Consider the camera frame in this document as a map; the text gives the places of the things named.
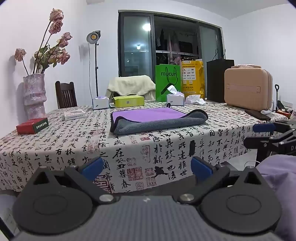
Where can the calligraphy print tablecloth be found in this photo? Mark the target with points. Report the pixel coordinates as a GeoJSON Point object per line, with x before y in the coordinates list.
{"type": "Point", "coordinates": [143, 148]}

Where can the red and green box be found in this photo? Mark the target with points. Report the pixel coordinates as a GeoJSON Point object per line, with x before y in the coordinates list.
{"type": "Point", "coordinates": [32, 126]}

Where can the green paper bag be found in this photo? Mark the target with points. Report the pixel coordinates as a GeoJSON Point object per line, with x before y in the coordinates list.
{"type": "Point", "coordinates": [167, 81]}

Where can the pink hard suitcase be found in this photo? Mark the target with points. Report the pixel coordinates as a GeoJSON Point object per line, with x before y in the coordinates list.
{"type": "Point", "coordinates": [248, 88]}

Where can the white tissue box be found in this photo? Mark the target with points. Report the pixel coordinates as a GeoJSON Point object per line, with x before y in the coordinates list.
{"type": "Point", "coordinates": [175, 98]}
{"type": "Point", "coordinates": [100, 103]}

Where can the dried pink roses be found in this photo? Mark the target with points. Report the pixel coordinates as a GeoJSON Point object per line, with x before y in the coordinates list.
{"type": "Point", "coordinates": [54, 46]}

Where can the yellow plastic bag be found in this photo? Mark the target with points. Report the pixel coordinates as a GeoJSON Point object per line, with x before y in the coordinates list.
{"type": "Point", "coordinates": [193, 78]}

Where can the cream cloth on chair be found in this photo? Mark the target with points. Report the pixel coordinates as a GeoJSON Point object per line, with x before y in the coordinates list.
{"type": "Point", "coordinates": [130, 85]}

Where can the flat black case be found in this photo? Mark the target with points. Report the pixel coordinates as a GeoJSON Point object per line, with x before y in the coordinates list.
{"type": "Point", "coordinates": [257, 114]}

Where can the pink mottled ceramic vase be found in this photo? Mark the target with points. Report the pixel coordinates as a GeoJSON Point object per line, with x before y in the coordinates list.
{"type": "Point", "coordinates": [34, 97]}

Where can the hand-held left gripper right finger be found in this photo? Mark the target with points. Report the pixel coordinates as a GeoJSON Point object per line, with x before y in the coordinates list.
{"type": "Point", "coordinates": [200, 168]}

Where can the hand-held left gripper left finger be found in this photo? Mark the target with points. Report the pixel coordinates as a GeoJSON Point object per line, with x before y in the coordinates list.
{"type": "Point", "coordinates": [92, 167]}

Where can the dark sliding glass door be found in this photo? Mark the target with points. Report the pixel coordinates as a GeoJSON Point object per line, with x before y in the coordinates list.
{"type": "Point", "coordinates": [171, 44]}

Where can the hanging pink garment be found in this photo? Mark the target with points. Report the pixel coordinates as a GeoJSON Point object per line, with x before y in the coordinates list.
{"type": "Point", "coordinates": [173, 44]}

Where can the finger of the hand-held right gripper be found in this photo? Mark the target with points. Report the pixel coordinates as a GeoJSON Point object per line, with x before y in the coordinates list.
{"type": "Point", "coordinates": [259, 141]}
{"type": "Point", "coordinates": [263, 127]}

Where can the yellow-green flat box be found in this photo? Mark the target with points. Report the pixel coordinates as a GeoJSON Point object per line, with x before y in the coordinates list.
{"type": "Point", "coordinates": [128, 101]}

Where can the studio light on stand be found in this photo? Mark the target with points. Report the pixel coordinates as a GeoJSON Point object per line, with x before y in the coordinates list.
{"type": "Point", "coordinates": [94, 60]}

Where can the crumpled white tissue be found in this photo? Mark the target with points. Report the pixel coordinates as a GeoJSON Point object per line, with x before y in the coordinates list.
{"type": "Point", "coordinates": [195, 99]}

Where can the dark wooden chair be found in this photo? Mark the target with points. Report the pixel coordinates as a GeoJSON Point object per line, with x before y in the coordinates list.
{"type": "Point", "coordinates": [66, 95]}

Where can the purple and grey towel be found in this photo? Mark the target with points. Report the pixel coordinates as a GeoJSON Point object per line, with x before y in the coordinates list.
{"type": "Point", "coordinates": [152, 120]}

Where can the black paper bag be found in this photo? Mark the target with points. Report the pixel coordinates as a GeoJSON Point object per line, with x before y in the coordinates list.
{"type": "Point", "coordinates": [218, 80]}

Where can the white flat box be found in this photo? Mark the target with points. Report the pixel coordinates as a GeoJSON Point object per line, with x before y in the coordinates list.
{"type": "Point", "coordinates": [74, 114]}

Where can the purple clothing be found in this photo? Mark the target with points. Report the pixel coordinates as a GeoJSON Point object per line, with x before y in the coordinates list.
{"type": "Point", "coordinates": [281, 190]}

